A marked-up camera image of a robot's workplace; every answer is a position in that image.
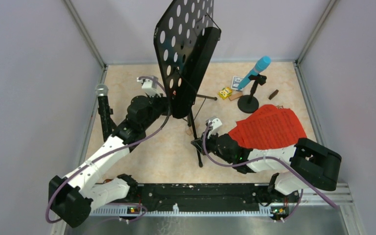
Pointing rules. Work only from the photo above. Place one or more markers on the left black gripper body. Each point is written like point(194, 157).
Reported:
point(158, 106)

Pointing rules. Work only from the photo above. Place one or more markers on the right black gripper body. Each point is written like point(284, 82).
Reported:
point(211, 146)

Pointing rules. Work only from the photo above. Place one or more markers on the red sheet music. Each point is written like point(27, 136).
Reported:
point(268, 128)

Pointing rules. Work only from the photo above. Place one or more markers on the black music stand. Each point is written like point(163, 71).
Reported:
point(185, 38)

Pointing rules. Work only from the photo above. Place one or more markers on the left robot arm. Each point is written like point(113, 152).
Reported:
point(73, 197)

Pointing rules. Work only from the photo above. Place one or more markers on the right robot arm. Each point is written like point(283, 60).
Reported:
point(305, 164)

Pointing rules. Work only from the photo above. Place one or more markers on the black silver-head microphone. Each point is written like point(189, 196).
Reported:
point(101, 91)

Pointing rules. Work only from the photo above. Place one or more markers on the black round-base microphone stand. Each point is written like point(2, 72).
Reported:
point(248, 103)

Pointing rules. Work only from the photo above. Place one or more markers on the wooden block near card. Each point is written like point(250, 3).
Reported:
point(235, 96)

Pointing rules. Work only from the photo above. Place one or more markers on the yellow toy block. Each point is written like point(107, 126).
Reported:
point(225, 93)

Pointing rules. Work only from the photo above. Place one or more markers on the blue playing card box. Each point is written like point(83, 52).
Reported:
point(236, 80)

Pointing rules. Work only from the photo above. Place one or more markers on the dark brown wooden block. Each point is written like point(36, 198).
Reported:
point(273, 94)

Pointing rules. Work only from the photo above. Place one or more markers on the blue toy microphone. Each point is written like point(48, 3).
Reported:
point(259, 67)

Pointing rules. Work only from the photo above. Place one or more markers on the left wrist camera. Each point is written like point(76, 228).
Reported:
point(149, 85)

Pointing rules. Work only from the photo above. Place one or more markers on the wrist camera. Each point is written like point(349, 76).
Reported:
point(214, 124)
point(149, 85)

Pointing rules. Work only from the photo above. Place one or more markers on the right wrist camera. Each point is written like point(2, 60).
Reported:
point(214, 124)

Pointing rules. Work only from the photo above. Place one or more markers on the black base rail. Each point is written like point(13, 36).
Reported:
point(224, 197)

